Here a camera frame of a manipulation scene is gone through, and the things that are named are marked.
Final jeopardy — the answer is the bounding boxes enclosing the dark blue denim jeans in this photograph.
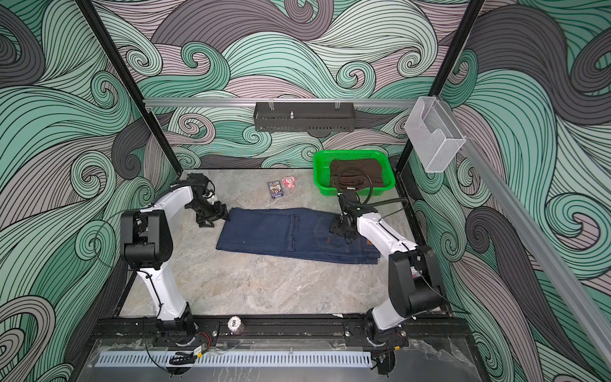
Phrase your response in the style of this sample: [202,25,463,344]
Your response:
[216,208,380,264]

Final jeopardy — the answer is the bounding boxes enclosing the aluminium wall rail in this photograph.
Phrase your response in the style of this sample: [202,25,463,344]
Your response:
[143,97,417,109]
[447,95,610,361]

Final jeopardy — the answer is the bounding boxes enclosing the brown folded trousers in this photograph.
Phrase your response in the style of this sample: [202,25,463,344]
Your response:
[329,159,386,190]

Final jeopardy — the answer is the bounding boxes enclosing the pink plush toy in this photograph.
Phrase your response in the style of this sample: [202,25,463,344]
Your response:
[281,176,296,189]

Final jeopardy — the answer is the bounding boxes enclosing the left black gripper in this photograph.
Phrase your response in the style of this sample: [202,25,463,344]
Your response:
[188,199,229,227]

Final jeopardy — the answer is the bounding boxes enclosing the clear plastic wall bin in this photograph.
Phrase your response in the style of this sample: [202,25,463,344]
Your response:
[404,96,466,173]

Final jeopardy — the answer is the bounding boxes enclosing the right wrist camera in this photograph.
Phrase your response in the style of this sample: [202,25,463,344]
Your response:
[338,190,360,210]

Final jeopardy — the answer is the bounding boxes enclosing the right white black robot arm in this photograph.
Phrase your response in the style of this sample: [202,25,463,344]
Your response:
[330,167,445,346]

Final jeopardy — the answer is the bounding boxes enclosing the aluminium right wall rail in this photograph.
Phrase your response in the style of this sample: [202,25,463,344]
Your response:
[447,95,610,361]

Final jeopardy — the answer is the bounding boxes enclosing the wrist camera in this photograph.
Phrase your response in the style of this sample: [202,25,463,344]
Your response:
[338,190,360,210]
[186,173,215,194]

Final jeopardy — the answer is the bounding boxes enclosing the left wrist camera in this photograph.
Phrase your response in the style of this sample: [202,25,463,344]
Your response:
[186,173,215,194]

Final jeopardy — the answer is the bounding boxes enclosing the white slotted cable duct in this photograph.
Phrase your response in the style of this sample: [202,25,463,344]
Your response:
[93,351,373,369]

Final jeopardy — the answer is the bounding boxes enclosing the aluminium back wall rail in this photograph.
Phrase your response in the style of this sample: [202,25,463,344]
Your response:
[143,97,417,109]

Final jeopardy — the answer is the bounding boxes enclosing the green plastic basket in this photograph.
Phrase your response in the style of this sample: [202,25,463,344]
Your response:
[313,150,396,197]

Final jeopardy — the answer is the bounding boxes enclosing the black perforated wall shelf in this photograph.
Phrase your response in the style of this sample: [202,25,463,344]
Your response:
[253,103,356,136]

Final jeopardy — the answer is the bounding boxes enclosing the blue playing card box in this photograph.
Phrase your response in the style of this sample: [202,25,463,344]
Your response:
[267,181,284,200]

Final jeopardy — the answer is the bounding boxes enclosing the round silver knob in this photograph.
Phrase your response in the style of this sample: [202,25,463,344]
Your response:
[227,315,244,335]

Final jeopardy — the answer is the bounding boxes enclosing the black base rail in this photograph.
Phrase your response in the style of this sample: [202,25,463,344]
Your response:
[92,314,470,349]

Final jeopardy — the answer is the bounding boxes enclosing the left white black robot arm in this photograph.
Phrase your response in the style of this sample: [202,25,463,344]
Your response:
[119,173,228,337]

